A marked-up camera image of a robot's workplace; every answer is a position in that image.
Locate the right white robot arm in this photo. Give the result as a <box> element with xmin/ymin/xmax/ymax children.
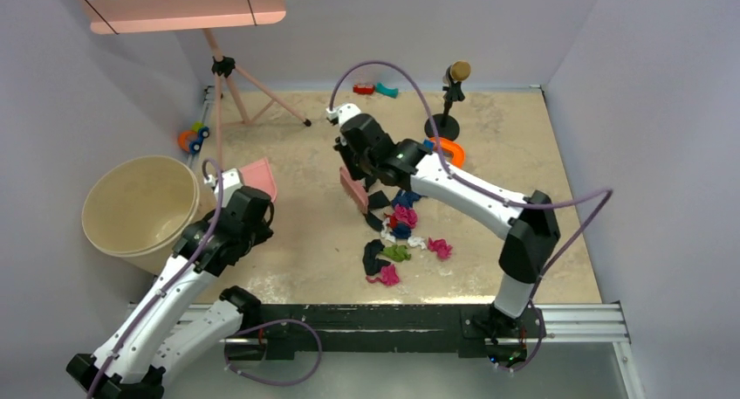
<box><xmin>327</xmin><ymin>104</ymin><xmax>560</xmax><ymax>335</ymax></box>

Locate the orange horseshoe toy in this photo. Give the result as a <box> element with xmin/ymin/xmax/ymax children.
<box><xmin>439</xmin><ymin>137</ymin><xmax>466</xmax><ymax>169</ymax></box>

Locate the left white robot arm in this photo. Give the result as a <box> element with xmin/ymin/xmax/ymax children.
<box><xmin>66</xmin><ymin>186</ymin><xmax>274</xmax><ymax>398</ymax></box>

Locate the pink music stand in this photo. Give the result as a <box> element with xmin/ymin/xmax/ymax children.
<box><xmin>66</xmin><ymin>0</ymin><xmax>313</xmax><ymax>172</ymax></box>

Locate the pink hand brush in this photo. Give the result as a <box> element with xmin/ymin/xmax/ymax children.
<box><xmin>339</xmin><ymin>166</ymin><xmax>369</xmax><ymax>215</ymax></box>

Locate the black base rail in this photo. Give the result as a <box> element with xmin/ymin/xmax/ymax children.
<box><xmin>223</xmin><ymin>304</ymin><xmax>545</xmax><ymax>363</ymax></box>

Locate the orange blue toy car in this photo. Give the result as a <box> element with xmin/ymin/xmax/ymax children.
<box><xmin>177</xmin><ymin>122</ymin><xmax>210</xmax><ymax>155</ymax></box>

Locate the small white paper scrap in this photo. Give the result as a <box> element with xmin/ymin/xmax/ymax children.
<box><xmin>407</xmin><ymin>236</ymin><xmax>427</xmax><ymax>250</ymax></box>

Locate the black stand gold microphone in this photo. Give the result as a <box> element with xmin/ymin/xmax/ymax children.
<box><xmin>424</xmin><ymin>60</ymin><xmax>471</xmax><ymax>141</ymax></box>

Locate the green paper scrap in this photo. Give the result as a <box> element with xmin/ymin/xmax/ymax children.
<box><xmin>381</xmin><ymin>244</ymin><xmax>412</xmax><ymax>263</ymax></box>

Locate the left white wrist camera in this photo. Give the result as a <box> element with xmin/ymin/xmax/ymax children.
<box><xmin>203</xmin><ymin>169</ymin><xmax>243</xmax><ymax>207</ymax></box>

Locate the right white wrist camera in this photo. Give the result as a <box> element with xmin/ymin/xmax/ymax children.
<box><xmin>325</xmin><ymin>103</ymin><xmax>362</xmax><ymax>126</ymax></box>

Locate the beige round bucket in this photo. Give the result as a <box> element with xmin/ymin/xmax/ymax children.
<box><xmin>81</xmin><ymin>155</ymin><xmax>216</xmax><ymax>275</ymax></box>

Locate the red toy block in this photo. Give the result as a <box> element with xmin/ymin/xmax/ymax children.
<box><xmin>353</xmin><ymin>83</ymin><xmax>375</xmax><ymax>95</ymax></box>

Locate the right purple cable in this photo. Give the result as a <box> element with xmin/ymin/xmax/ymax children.
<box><xmin>328</xmin><ymin>59</ymin><xmax>614</xmax><ymax>375</ymax></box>

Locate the pink dustpan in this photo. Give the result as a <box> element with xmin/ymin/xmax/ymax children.
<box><xmin>238</xmin><ymin>157</ymin><xmax>278</xmax><ymax>202</ymax></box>

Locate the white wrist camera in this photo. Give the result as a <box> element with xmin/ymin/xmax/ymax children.
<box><xmin>203</xmin><ymin>169</ymin><xmax>243</xmax><ymax>207</ymax></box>
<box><xmin>325</xmin><ymin>103</ymin><xmax>362</xmax><ymax>126</ymax></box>

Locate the teal curved toy piece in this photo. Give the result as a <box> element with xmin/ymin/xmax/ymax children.
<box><xmin>374</xmin><ymin>82</ymin><xmax>399</xmax><ymax>99</ymax></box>

